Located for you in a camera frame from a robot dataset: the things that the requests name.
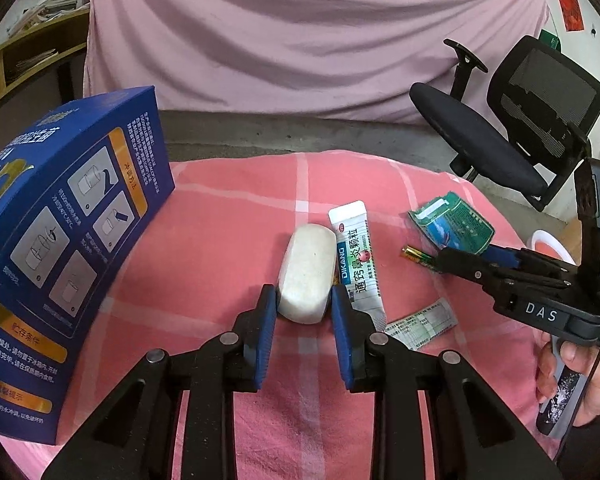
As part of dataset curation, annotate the green gold battery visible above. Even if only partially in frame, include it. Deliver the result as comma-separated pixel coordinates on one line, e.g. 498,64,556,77
401,245,440,273

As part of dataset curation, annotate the white medicine sachet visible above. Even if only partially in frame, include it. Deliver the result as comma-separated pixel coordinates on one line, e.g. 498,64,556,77
328,200,387,332

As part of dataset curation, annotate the white soap bar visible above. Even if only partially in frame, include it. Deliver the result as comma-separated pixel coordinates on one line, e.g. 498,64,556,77
277,223,337,325

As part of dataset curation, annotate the person's right hand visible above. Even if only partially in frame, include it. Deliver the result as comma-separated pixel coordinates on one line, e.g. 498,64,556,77
535,336,600,428

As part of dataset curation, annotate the red and white basin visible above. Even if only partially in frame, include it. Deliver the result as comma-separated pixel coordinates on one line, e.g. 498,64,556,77
527,230,576,266

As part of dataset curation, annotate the small printed paper slip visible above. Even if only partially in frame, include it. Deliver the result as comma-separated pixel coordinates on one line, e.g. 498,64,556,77
385,298,457,351

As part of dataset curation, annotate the green blue torn packet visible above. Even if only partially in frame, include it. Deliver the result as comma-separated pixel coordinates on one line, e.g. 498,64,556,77
408,192,495,255

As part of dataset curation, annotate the black office chair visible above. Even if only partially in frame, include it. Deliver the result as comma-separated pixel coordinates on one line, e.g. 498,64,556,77
410,36,600,211

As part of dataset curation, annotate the pink checkered tablecloth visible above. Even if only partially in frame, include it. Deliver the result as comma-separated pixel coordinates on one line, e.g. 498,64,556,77
0,149,571,480

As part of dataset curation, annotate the blue carton box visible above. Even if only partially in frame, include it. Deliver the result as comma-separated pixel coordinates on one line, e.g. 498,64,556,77
0,87,174,444

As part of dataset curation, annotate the pink hanging sheet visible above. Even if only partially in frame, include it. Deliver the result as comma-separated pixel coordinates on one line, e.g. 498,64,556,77
84,0,548,124

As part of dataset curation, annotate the wooden shelf desk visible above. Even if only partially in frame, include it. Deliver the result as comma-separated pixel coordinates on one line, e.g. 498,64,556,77
0,6,90,108

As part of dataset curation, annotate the stack of books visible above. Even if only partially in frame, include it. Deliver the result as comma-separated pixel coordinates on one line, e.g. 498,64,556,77
7,0,90,38

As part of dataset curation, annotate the red paper wall decoration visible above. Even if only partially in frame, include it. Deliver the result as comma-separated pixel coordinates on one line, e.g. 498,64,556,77
558,0,585,32

